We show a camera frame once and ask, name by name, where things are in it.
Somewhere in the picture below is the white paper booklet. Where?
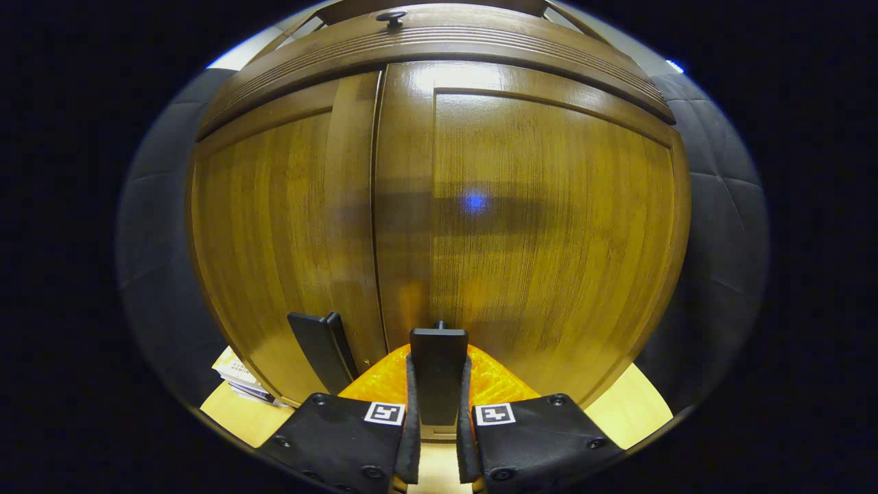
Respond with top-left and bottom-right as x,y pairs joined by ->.
211,346 -> 292,407

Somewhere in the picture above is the black door handle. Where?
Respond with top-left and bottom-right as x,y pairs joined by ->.
410,321 -> 469,427
287,311 -> 360,397

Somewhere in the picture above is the wooden cabinet drawer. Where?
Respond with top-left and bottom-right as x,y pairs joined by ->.
195,3 -> 676,141

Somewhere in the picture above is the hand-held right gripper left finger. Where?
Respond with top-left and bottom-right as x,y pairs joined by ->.
259,343 -> 420,494

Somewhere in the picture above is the wooden double-door shoe cabinet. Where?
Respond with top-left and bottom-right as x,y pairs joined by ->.
187,0 -> 692,440

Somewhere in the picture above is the wooden cabinet door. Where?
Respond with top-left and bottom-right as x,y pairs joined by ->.
189,72 -> 386,405
374,60 -> 692,409

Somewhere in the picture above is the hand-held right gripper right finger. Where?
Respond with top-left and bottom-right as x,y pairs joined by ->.
456,343 -> 626,494

